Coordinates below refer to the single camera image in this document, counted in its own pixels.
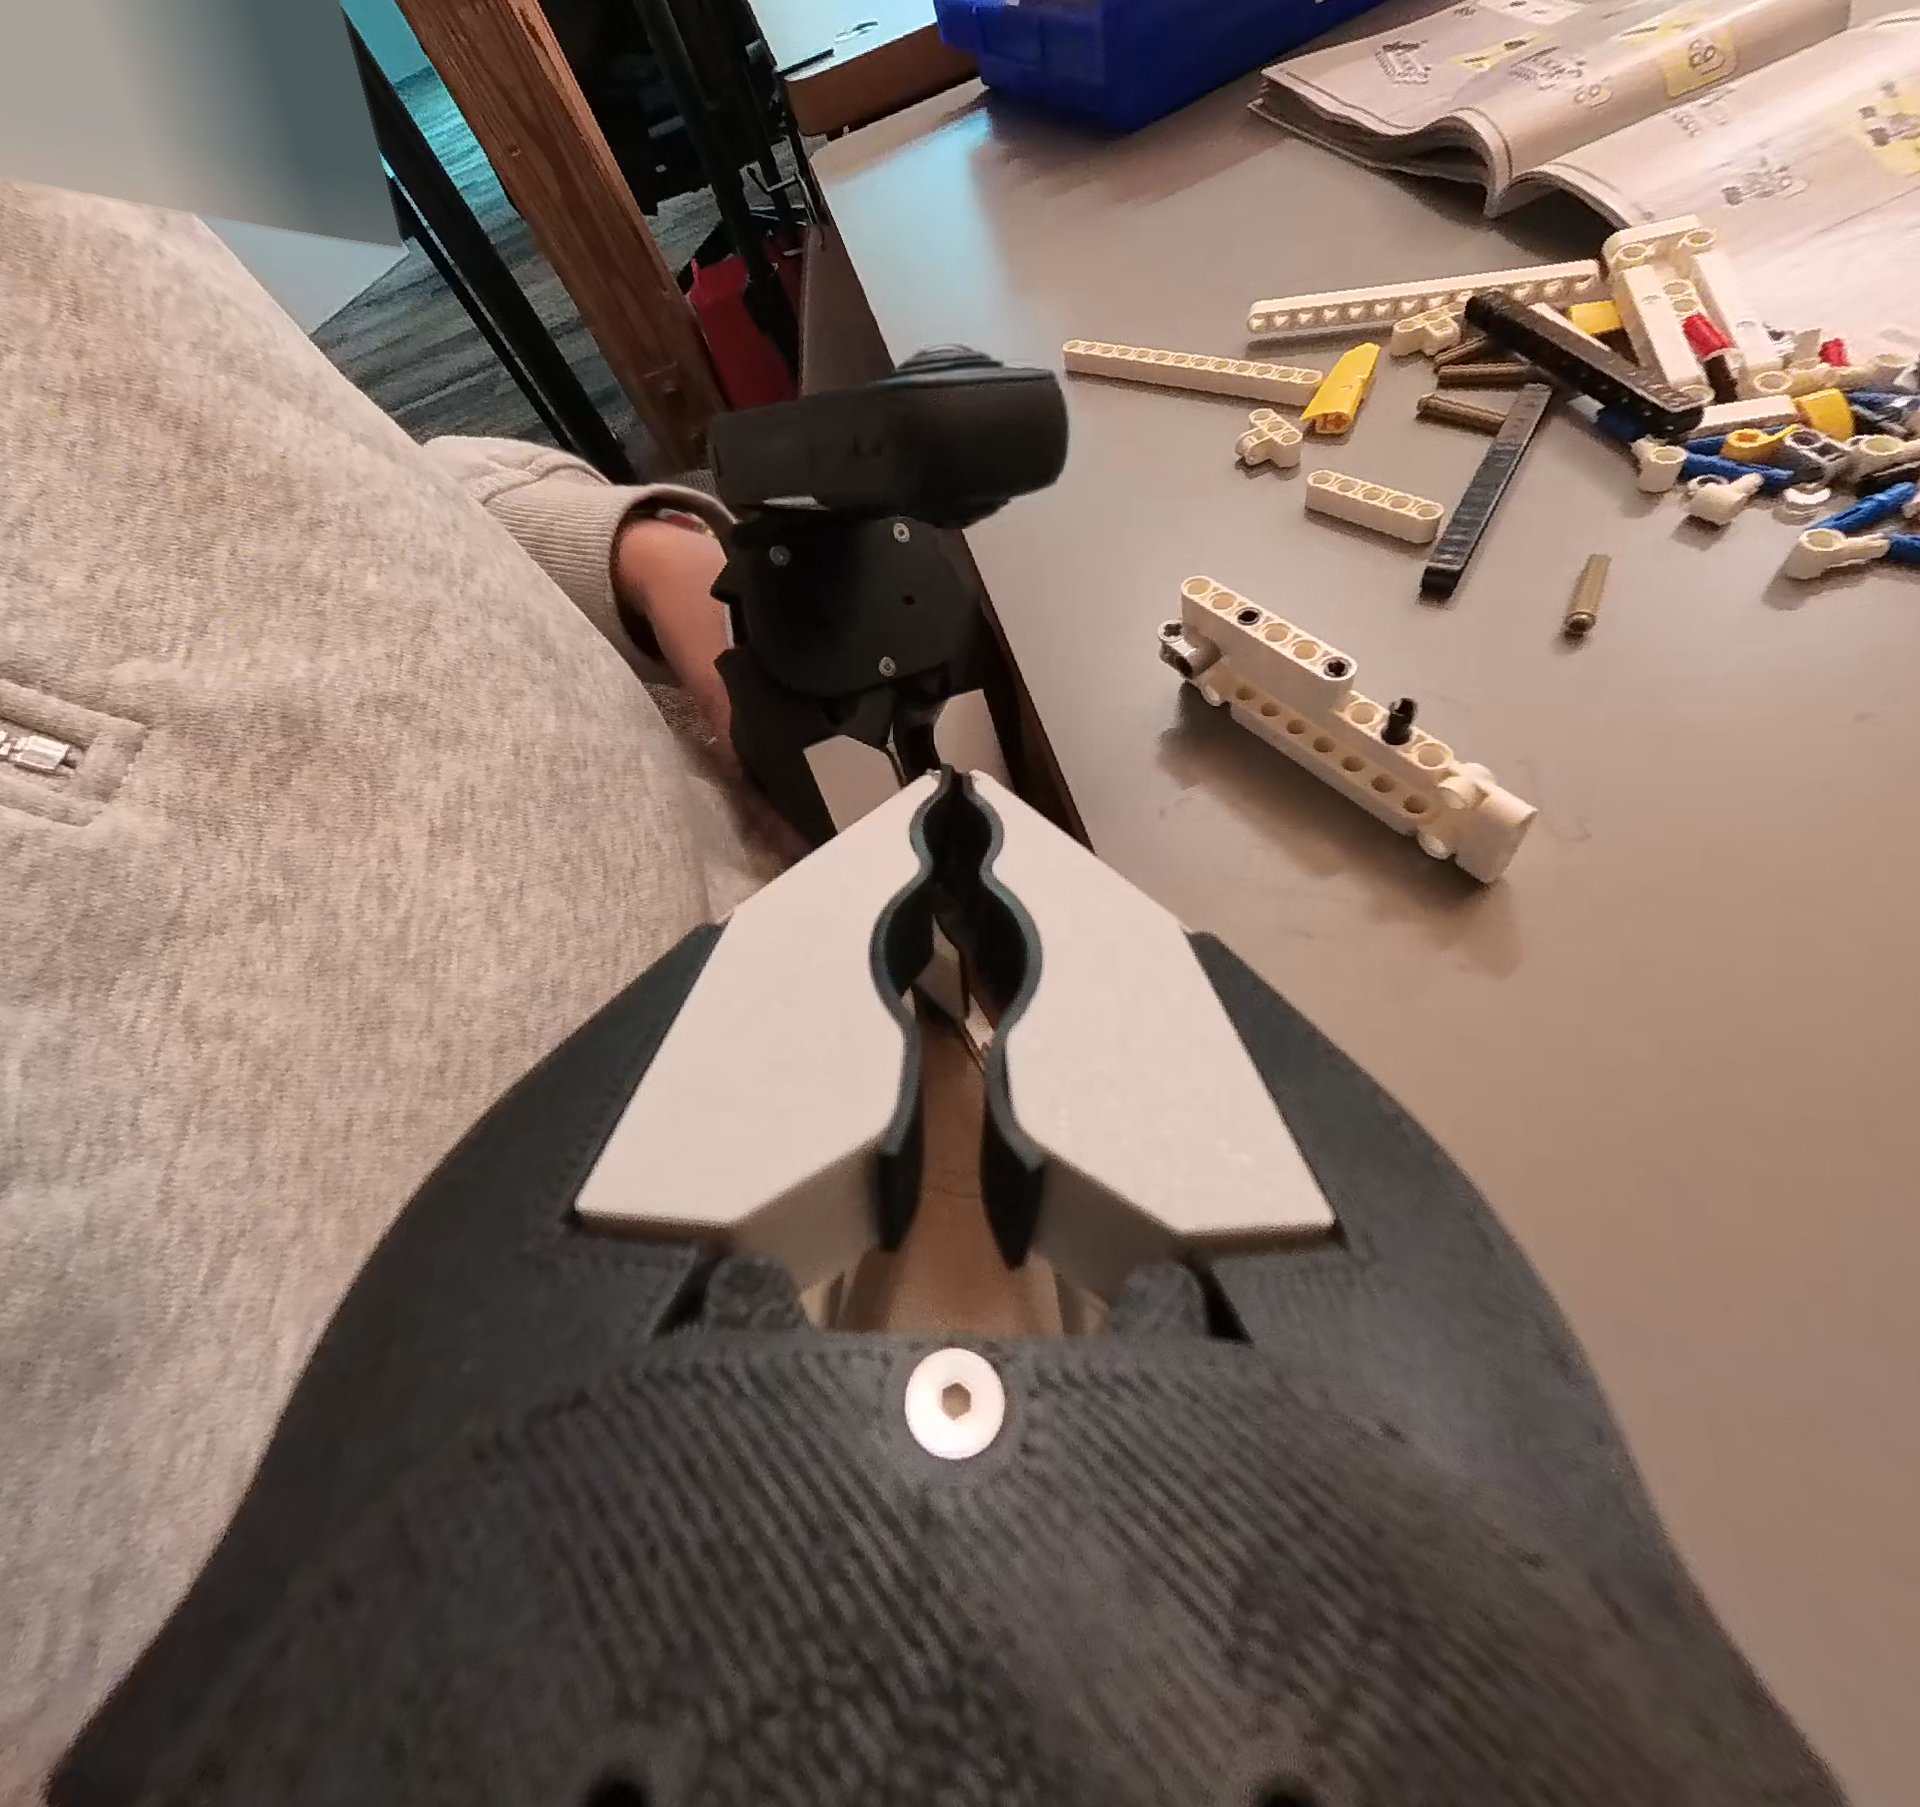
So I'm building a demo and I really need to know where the instruction booklet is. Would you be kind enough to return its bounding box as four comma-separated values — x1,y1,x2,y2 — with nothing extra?
1251,0,1920,338

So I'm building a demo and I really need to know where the wooden post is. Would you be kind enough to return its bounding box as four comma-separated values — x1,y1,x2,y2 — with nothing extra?
327,0,724,476

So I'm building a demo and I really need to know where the pile of small lego pieces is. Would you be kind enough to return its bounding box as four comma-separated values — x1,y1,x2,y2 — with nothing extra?
1626,323,1920,578

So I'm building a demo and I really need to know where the long black lego strip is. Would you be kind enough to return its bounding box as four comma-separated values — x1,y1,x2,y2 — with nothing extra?
1423,381,1558,601

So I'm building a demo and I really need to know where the extra long white lego beam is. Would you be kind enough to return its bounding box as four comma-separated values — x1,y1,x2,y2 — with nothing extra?
1248,257,1608,338

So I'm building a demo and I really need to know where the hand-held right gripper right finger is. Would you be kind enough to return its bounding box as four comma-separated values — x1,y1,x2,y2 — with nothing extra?
958,768,1340,1312

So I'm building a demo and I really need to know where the white five-hole lego beam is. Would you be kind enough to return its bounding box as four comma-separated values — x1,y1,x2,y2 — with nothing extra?
1306,468,1446,541

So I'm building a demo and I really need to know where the yellow lego panel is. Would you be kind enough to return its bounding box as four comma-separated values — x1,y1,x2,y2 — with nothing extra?
1301,341,1383,432

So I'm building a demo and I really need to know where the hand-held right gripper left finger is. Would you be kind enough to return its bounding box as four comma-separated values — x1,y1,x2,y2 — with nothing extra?
576,768,962,1261

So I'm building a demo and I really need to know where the black tripod stand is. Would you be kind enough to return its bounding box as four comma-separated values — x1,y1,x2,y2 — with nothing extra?
487,0,818,227

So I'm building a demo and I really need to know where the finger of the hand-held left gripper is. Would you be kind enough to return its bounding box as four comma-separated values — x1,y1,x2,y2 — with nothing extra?
808,739,910,836
937,682,1011,790

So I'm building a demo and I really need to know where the red object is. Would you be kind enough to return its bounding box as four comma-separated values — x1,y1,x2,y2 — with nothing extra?
683,234,804,413

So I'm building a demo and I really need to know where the black holed lego beam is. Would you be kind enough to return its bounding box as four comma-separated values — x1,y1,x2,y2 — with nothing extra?
1462,290,1711,432

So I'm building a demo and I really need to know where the person's left hand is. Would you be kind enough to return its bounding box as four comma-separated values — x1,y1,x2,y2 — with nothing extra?
613,515,739,780

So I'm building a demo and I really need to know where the blue plastic bin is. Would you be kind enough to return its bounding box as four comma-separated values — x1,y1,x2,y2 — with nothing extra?
926,0,1553,134

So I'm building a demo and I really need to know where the white lego frame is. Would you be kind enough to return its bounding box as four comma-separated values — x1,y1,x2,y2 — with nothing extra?
1601,213,1759,406

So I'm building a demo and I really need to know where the white lego beam assembly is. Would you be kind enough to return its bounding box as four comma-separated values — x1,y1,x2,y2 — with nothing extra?
1159,577,1539,887

